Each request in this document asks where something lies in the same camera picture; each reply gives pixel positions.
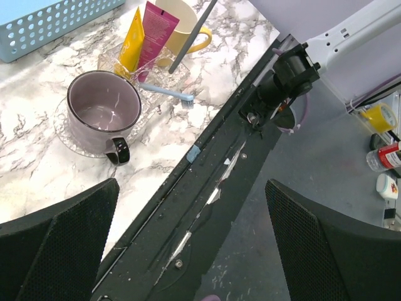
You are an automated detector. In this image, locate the light blue perforated basket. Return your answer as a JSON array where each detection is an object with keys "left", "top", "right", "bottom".
[{"left": 1, "top": 0, "right": 125, "bottom": 63}]

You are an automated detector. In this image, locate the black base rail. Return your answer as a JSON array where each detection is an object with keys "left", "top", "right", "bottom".
[{"left": 90, "top": 37, "right": 317, "bottom": 301}]

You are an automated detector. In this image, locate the yellow tape roll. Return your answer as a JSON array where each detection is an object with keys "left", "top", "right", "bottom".
[{"left": 361, "top": 103, "right": 398, "bottom": 134}]

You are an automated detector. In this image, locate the yellow mug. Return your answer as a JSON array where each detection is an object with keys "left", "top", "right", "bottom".
[{"left": 155, "top": 0, "right": 198, "bottom": 56}]

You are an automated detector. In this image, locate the red labelled clear bottle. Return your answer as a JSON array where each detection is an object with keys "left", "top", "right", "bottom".
[{"left": 366, "top": 142, "right": 401, "bottom": 172}]

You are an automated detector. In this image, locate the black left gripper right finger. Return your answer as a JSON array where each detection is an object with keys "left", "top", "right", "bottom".
[{"left": 265, "top": 179, "right": 400, "bottom": 300}]

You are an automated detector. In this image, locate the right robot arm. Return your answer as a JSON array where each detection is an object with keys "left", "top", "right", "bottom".
[{"left": 257, "top": 1, "right": 400, "bottom": 123}]

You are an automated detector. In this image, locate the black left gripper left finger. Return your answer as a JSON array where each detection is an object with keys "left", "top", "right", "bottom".
[{"left": 1, "top": 178, "right": 120, "bottom": 300}]

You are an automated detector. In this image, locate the purple mug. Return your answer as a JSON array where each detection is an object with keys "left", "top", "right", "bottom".
[{"left": 66, "top": 70, "right": 142, "bottom": 166}]

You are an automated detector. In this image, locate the light blue toothbrush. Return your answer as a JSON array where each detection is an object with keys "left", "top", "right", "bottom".
[{"left": 139, "top": 83, "right": 194, "bottom": 109}]

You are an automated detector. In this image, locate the small white jar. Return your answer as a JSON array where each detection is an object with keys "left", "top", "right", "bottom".
[{"left": 376, "top": 173, "right": 398, "bottom": 200}]

